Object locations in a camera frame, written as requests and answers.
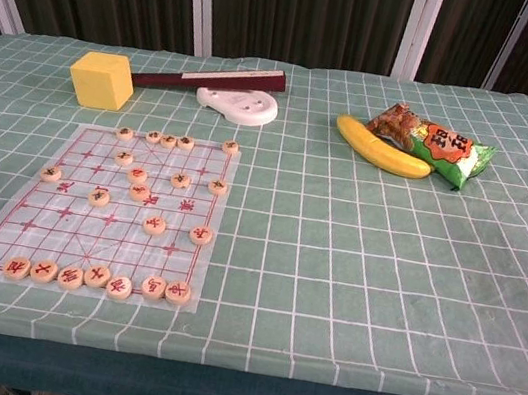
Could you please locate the red-print wooden chess piece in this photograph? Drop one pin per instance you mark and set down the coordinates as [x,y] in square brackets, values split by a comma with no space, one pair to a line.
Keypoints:
[201,235]
[137,175]
[97,276]
[154,225]
[137,192]
[16,268]
[153,287]
[70,278]
[44,271]
[119,287]
[177,292]

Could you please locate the green grid tablecloth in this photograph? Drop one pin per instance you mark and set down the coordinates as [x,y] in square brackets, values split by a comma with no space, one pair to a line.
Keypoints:
[333,270]

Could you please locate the dark red folded fan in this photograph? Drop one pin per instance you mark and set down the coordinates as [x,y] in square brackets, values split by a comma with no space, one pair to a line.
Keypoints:
[213,78]

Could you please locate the translucent Chinese chess board sheet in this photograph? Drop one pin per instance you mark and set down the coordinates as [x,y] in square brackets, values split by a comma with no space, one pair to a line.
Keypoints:
[60,234]

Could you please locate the yellow foam cube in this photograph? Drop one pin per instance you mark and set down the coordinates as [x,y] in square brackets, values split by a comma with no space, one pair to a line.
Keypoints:
[101,81]

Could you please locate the white plastic device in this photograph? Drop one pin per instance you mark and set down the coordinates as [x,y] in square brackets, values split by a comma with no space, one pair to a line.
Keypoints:
[239,104]

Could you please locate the dark brown curtain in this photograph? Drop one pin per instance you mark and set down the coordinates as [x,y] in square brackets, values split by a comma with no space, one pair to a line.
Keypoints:
[305,12]

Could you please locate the yellow banana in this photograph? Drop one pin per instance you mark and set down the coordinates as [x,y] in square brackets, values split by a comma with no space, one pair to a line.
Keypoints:
[383,149]

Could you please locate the green orange snack bag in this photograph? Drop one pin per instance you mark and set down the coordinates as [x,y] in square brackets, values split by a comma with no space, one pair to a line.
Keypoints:
[435,145]

